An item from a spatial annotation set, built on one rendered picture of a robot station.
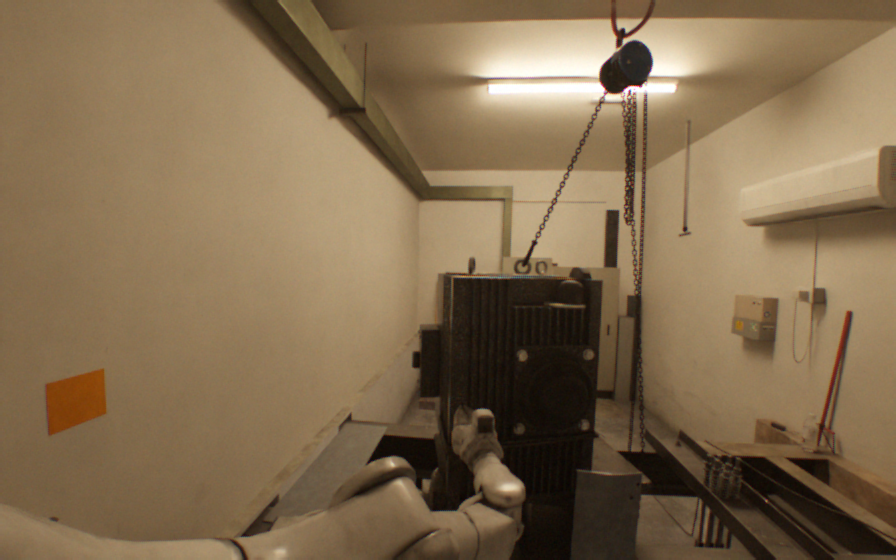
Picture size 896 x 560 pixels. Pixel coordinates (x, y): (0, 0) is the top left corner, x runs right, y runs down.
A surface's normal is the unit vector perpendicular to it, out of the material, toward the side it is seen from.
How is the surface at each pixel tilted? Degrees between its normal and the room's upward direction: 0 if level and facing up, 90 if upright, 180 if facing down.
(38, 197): 90
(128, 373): 90
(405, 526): 28
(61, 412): 90
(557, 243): 90
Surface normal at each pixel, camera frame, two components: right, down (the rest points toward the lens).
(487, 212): -0.10, 0.04
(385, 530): 0.25, -0.87
